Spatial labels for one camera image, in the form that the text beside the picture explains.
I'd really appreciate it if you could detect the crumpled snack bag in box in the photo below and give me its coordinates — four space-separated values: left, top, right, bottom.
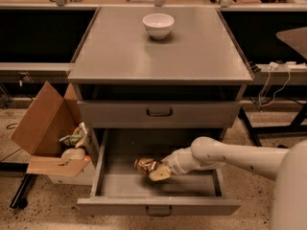
59 123 87 148

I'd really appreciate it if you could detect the black desk leg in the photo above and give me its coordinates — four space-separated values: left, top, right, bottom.
239 107 262 147

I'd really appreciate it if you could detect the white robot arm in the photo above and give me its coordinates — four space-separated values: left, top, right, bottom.
150 137 307 230

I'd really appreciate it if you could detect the crushed orange can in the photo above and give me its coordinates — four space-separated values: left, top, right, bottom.
134 158 159 176

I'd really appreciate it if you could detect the open grey middle drawer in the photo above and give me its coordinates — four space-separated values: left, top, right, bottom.
78 128 241 217

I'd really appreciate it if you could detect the white ceramic bowl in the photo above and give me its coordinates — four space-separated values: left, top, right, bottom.
142 13 175 39

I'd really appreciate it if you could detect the grey drawer cabinet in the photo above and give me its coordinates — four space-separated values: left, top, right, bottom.
66 5 253 217

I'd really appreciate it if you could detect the brown cardboard box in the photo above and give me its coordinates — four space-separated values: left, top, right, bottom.
11 82 94 185

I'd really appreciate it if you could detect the white round object in box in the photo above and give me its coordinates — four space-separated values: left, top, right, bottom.
61 148 85 160

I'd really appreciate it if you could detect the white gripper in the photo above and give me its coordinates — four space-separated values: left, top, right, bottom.
149 148 192 181

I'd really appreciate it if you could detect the closed grey upper drawer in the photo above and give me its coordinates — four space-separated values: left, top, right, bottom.
78 101 240 128

